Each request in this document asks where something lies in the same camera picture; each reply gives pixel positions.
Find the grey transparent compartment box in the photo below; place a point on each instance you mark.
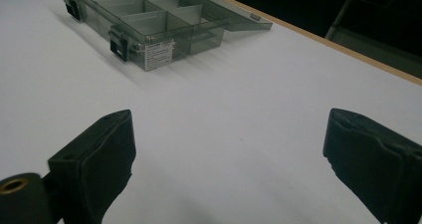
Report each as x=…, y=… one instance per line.
x=146, y=23

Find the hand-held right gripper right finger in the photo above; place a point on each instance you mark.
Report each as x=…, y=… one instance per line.
x=375, y=164

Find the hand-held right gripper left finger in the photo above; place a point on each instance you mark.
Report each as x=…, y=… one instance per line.
x=96, y=164

